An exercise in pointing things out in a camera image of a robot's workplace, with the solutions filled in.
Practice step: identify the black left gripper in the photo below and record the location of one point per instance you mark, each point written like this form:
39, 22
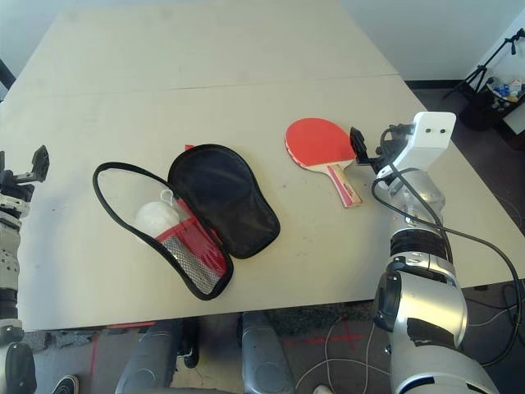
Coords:
14, 186

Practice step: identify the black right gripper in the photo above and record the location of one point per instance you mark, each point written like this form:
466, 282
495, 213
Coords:
383, 158

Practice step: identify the red ping-pong paddle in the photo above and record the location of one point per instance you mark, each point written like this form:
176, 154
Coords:
316, 139

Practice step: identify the white fluffy pom-pom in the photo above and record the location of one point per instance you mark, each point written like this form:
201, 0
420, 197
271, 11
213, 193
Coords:
156, 217

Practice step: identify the red black paddle case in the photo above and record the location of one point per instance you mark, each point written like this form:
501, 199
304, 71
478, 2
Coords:
225, 197

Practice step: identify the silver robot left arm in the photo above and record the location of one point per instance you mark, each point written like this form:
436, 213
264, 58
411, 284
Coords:
10, 262

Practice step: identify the black bin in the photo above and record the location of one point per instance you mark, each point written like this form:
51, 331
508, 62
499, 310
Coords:
480, 111

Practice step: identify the black tripod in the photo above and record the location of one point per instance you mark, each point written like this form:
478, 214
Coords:
477, 74

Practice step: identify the white box with bottles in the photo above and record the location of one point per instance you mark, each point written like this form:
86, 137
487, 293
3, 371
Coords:
514, 115

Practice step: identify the speckled grey floor mat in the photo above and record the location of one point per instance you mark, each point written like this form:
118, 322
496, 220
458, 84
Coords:
61, 340
311, 320

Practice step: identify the red tape line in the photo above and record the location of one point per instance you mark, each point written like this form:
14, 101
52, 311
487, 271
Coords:
93, 344

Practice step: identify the black sneaker white sole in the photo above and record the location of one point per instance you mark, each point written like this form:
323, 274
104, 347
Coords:
65, 386

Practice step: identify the grey robot left leg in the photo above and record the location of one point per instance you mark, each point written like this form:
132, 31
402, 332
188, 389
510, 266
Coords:
147, 361

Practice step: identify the white perforated shoe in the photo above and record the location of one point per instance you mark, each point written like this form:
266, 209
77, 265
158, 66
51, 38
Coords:
322, 390

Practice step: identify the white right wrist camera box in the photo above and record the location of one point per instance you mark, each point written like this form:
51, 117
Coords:
430, 139

